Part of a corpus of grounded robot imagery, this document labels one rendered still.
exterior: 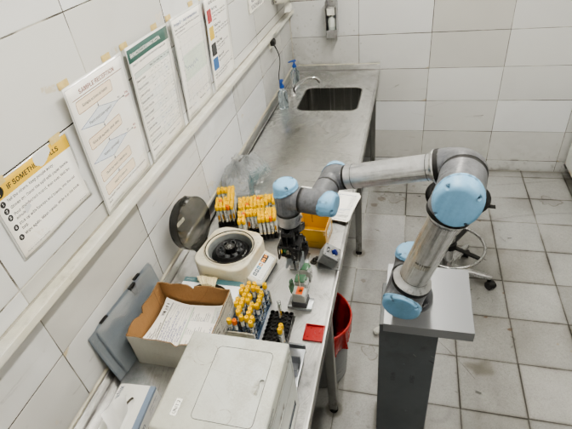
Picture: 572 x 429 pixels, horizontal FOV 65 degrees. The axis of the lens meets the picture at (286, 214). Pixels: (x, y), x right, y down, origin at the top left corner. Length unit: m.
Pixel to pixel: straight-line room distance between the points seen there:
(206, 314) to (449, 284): 0.87
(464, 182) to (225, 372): 0.73
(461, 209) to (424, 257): 0.21
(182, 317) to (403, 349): 0.79
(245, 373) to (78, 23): 1.05
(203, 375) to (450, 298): 0.90
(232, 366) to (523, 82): 3.15
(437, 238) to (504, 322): 1.72
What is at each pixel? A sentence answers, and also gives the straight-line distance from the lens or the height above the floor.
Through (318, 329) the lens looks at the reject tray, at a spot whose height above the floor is 0.88.
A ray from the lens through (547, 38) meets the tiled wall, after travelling 3.74.
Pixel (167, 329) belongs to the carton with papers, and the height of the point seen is 0.94.
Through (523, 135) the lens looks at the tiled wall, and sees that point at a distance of 4.02.
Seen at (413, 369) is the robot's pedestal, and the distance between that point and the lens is 1.82.
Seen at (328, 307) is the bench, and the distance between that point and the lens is 1.67.
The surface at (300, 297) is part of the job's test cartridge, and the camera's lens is 1.62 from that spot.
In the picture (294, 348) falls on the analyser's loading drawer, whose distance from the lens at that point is 1.52.
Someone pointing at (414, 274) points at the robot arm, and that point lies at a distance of 1.31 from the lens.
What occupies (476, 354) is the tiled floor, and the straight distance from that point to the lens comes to 2.70.
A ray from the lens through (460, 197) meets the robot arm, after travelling 1.10.
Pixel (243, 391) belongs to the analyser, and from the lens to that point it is 1.15.
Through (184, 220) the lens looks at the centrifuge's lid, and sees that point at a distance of 1.87.
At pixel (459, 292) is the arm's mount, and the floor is 0.92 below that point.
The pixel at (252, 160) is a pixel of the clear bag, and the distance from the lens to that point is 2.34.
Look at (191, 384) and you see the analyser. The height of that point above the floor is 1.18.
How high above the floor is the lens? 2.14
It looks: 37 degrees down
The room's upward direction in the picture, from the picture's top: 8 degrees counter-clockwise
